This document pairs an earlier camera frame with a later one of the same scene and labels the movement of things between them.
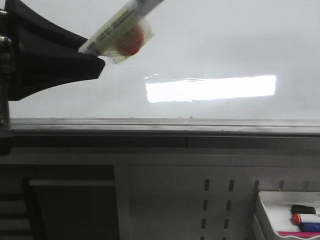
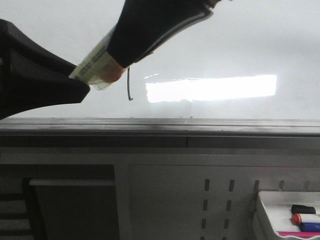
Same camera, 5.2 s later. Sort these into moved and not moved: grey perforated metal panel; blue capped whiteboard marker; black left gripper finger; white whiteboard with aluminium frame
Moved: black left gripper finger
Not moved: white whiteboard with aluminium frame; blue capped whiteboard marker; grey perforated metal panel
